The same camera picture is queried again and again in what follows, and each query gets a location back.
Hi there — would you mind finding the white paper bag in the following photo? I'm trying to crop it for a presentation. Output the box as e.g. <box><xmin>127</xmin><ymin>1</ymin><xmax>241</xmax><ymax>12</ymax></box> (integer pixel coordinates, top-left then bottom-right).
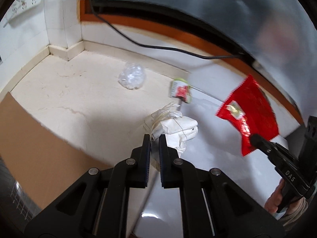
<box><xmin>142</xmin><ymin>103</ymin><xmax>198</xmax><ymax>156</ymax></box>

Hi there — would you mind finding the red snack bag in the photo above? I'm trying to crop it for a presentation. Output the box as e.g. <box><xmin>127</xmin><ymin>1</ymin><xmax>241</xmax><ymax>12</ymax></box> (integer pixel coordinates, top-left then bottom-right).
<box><xmin>216</xmin><ymin>75</ymin><xmax>279</xmax><ymax>156</ymax></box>

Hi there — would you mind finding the person's right hand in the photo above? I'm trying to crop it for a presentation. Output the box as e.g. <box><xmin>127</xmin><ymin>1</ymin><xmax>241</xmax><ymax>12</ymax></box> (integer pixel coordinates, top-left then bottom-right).
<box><xmin>264</xmin><ymin>178</ymin><xmax>308</xmax><ymax>216</ymax></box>

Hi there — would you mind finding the small red green packet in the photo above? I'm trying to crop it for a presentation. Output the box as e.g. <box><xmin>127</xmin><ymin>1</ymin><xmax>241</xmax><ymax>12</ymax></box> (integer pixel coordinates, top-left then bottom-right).
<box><xmin>169</xmin><ymin>78</ymin><xmax>192</xmax><ymax>104</ymax></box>

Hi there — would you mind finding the brown cardboard sheet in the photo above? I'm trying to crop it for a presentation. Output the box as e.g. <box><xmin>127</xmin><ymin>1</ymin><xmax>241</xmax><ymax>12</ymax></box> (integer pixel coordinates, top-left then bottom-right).
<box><xmin>1</xmin><ymin>93</ymin><xmax>111</xmax><ymax>209</ymax></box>

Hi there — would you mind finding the crumpled clear plastic wrap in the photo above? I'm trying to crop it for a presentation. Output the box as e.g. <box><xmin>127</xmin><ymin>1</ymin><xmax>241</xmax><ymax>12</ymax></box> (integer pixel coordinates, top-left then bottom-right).
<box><xmin>118</xmin><ymin>63</ymin><xmax>146</xmax><ymax>90</ymax></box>

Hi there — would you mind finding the stainless steel sink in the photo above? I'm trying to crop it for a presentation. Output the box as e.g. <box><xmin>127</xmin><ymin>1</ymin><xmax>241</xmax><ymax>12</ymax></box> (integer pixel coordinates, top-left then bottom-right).
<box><xmin>1</xmin><ymin>158</ymin><xmax>41</xmax><ymax>232</ymax></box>

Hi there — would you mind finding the frosted plastic sheet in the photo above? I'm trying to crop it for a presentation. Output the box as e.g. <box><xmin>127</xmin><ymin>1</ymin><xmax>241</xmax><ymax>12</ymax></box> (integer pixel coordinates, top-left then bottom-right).
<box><xmin>79</xmin><ymin>0</ymin><xmax>317</xmax><ymax>119</ymax></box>

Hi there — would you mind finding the black power cable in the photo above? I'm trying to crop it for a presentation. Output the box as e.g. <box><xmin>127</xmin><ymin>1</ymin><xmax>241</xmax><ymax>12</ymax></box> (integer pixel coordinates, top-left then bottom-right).
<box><xmin>89</xmin><ymin>0</ymin><xmax>243</xmax><ymax>61</ymax></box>

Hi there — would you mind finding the white wall power strip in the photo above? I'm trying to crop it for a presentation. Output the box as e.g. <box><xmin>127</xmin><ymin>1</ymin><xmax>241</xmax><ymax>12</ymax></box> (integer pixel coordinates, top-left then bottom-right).
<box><xmin>3</xmin><ymin>0</ymin><xmax>42</xmax><ymax>27</ymax></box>

